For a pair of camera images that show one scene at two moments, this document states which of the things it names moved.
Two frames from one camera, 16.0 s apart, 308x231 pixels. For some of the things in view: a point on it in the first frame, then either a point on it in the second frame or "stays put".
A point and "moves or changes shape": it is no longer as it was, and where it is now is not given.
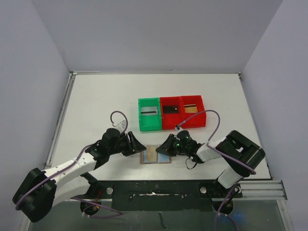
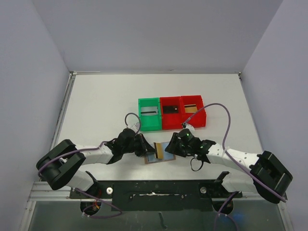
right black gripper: [172, 145] stays put
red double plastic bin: [175, 109] stays put
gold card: [151, 153] to [159, 149]
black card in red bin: [170, 109] stays put
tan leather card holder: [150, 156] moves or changes shape
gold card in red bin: [190, 109] stays put
